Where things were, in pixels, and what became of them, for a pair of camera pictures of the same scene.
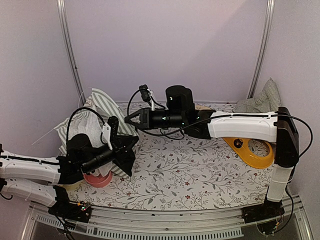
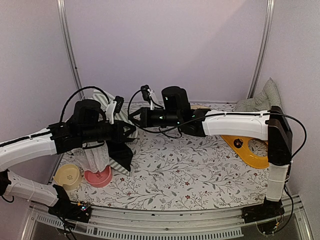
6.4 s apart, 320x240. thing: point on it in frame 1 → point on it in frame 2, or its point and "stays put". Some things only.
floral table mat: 176,173 stays put
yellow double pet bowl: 240,147 stays put
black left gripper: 119,148 → 119,135
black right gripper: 145,122 stays put
